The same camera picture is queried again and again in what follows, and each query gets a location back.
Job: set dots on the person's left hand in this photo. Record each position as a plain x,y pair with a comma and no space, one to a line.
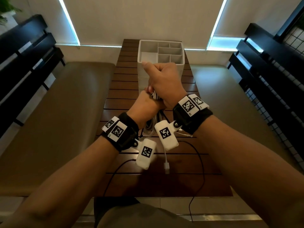
145,106

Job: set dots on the person's right hand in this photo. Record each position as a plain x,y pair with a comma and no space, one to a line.
166,83

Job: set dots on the white drawer organizer box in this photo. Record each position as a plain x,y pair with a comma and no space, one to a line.
147,52

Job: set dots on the person's left forearm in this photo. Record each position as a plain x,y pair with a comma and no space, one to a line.
59,185

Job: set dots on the person's right forearm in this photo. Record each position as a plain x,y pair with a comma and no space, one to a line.
256,173

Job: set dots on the person's dark trouser leg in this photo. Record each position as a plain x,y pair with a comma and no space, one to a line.
111,204

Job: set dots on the wooden slatted table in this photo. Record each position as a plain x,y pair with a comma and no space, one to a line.
123,92

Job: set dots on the black left wristband with markers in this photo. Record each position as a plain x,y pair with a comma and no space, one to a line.
123,135

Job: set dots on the black wristband with markers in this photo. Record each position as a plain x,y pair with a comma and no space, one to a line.
194,118
123,135

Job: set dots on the black right wristband with markers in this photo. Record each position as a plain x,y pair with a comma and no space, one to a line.
194,118

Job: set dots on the beige roller blind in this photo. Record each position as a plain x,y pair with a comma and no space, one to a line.
54,21
147,18

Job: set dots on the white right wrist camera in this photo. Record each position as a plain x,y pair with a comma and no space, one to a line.
167,140

